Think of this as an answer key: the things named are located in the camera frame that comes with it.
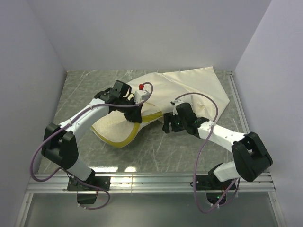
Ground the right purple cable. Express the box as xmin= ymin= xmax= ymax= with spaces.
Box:
xmin=174 ymin=92 xmax=240 ymax=213

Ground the aluminium front mounting rail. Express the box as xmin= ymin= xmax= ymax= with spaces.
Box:
xmin=26 ymin=172 xmax=276 ymax=193

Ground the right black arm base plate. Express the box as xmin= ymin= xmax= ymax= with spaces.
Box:
xmin=196 ymin=175 xmax=232 ymax=191

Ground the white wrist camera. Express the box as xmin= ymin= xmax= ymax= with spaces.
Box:
xmin=134 ymin=84 xmax=150 ymax=104
xmin=170 ymin=99 xmax=184 ymax=115

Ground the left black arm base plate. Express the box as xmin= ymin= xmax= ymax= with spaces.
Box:
xmin=67 ymin=176 xmax=111 ymax=192

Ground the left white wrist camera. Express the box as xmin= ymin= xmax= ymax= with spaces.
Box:
xmin=134 ymin=84 xmax=150 ymax=104

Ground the cream quilted pillow yellow edge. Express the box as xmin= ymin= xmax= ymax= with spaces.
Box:
xmin=91 ymin=103 xmax=163 ymax=148

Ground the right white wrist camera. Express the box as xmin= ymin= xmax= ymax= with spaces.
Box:
xmin=170 ymin=99 xmax=184 ymax=115

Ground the cream satin pillowcase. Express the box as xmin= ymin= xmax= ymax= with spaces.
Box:
xmin=122 ymin=67 xmax=230 ymax=127

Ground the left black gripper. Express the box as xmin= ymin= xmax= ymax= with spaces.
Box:
xmin=118 ymin=97 xmax=143 ymax=123

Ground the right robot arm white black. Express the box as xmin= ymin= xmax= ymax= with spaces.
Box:
xmin=162 ymin=103 xmax=273 ymax=189

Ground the aluminium right side rail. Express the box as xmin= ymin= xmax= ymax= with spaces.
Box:
xmin=227 ymin=71 xmax=250 ymax=134

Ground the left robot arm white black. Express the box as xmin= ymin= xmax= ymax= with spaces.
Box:
xmin=41 ymin=80 xmax=151 ymax=190

